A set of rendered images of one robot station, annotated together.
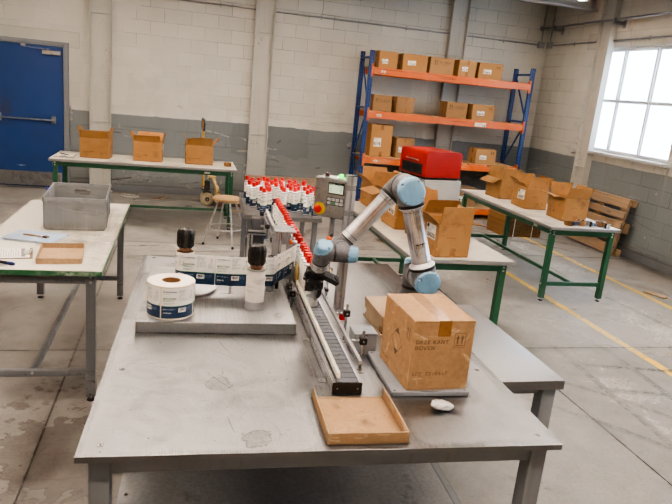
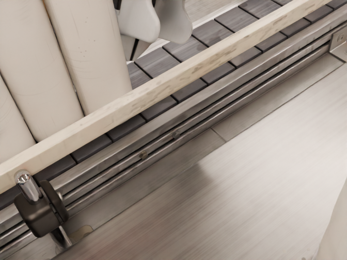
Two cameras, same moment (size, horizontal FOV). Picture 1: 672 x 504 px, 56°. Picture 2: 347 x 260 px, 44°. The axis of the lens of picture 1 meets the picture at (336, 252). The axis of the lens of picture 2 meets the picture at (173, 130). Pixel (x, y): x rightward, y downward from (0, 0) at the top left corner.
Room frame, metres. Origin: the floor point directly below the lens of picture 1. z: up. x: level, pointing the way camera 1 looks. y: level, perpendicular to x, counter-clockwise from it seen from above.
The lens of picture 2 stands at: (2.86, 0.39, 1.18)
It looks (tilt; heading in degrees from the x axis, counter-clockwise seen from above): 49 degrees down; 252
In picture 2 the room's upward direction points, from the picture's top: 8 degrees counter-clockwise
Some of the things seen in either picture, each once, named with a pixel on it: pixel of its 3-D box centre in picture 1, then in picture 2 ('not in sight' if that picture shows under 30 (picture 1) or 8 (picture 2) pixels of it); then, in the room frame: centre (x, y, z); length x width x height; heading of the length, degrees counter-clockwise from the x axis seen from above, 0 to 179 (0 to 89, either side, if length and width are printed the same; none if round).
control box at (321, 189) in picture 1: (334, 197); not in sight; (2.99, 0.03, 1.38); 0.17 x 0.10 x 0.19; 68
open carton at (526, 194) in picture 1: (527, 190); not in sight; (7.23, -2.12, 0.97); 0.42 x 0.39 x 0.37; 102
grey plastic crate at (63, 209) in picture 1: (78, 205); not in sight; (4.36, 1.85, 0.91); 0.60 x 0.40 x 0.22; 18
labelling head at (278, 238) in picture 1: (284, 252); not in sight; (3.25, 0.28, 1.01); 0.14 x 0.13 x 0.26; 13
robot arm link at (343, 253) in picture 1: (344, 253); not in sight; (2.67, -0.04, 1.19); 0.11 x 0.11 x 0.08; 11
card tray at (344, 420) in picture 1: (358, 413); not in sight; (1.89, -0.13, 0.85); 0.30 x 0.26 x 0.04; 13
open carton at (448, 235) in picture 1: (445, 227); not in sight; (4.61, -0.79, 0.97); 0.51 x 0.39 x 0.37; 110
